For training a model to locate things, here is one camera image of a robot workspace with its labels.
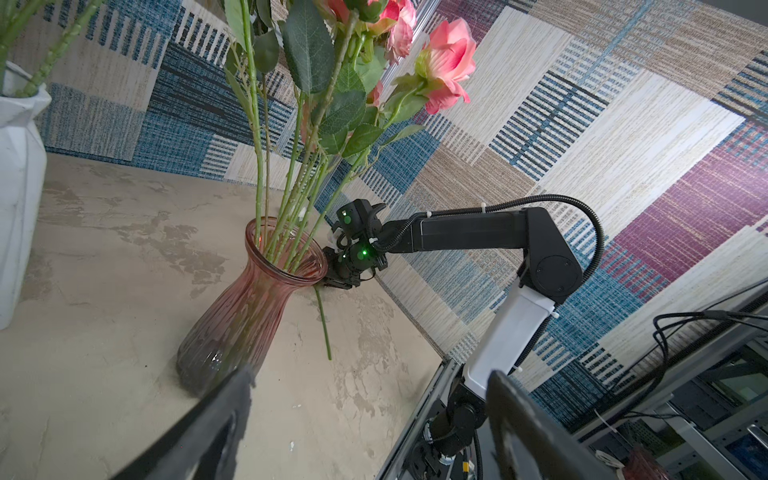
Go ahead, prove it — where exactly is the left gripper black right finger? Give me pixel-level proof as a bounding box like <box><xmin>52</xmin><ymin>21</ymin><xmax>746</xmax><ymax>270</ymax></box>
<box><xmin>486</xmin><ymin>370</ymin><xmax>615</xmax><ymax>480</ymax></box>

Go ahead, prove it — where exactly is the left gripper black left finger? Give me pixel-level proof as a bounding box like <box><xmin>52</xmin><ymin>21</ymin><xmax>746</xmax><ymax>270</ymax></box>
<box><xmin>114</xmin><ymin>367</ymin><xmax>255</xmax><ymax>479</ymax></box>

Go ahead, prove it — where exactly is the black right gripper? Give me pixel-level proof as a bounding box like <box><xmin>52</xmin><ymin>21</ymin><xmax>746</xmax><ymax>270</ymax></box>
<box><xmin>322</xmin><ymin>199</ymin><xmax>388</xmax><ymax>290</ymax></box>

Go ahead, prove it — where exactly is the red ribbed glass vase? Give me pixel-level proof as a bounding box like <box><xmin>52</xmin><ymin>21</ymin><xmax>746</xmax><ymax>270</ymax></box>
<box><xmin>176</xmin><ymin>220</ymin><xmax>328</xmax><ymax>398</ymax></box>

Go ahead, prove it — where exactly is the large pink rose stem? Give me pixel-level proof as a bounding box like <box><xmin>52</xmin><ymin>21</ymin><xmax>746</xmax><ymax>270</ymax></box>
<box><xmin>272</xmin><ymin>15</ymin><xmax>476</xmax><ymax>273</ymax></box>

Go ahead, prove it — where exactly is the dark pink rose stem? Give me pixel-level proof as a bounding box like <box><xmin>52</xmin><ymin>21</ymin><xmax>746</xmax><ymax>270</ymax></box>
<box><xmin>221</xmin><ymin>0</ymin><xmax>337</xmax><ymax>253</ymax></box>

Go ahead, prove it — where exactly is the white ribbed ceramic vase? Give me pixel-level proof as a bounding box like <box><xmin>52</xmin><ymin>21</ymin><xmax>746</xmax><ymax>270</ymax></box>
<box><xmin>1</xmin><ymin>61</ymin><xmax>51</xmax><ymax>329</ymax></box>

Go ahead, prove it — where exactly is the pink peony double stem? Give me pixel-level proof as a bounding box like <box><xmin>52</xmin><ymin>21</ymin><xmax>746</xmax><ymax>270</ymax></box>
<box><xmin>1</xmin><ymin>1</ymin><xmax>104</xmax><ymax>98</ymax></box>

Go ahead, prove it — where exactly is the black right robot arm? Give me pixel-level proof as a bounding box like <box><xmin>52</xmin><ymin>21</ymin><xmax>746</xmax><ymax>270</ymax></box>
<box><xmin>322</xmin><ymin>198</ymin><xmax>591</xmax><ymax>479</ymax></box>

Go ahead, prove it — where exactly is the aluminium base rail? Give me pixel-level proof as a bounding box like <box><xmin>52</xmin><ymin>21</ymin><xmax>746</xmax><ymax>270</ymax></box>
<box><xmin>376</xmin><ymin>358</ymin><xmax>487</xmax><ymax>479</ymax></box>

